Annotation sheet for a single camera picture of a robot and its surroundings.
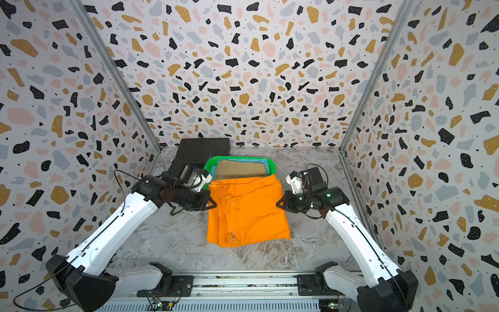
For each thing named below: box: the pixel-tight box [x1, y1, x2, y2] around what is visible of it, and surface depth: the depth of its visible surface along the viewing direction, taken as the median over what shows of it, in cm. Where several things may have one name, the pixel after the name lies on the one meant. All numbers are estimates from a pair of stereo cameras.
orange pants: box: [207, 174, 291, 248], surface depth 75 cm
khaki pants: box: [215, 159, 268, 181], surface depth 103 cm
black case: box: [173, 137, 231, 164], surface depth 123 cm
